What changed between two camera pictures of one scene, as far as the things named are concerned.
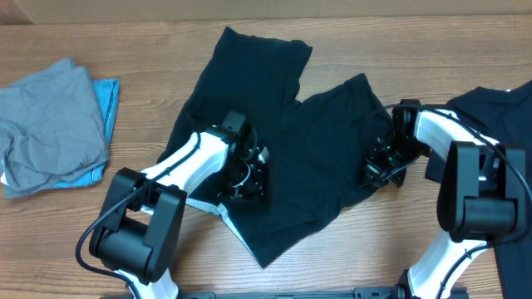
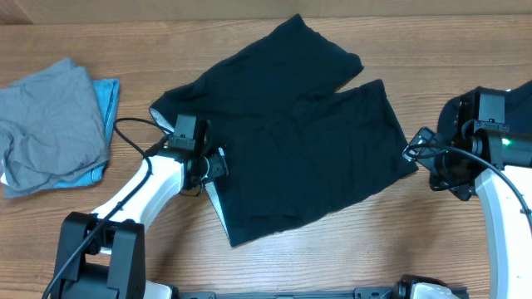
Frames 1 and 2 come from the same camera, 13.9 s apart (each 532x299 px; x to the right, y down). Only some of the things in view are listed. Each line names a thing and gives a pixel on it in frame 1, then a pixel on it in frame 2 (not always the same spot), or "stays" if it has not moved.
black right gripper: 379,169 -> 440,167
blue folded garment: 106,94 stays
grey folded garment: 51,129 stays
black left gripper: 253,193 -> 219,167
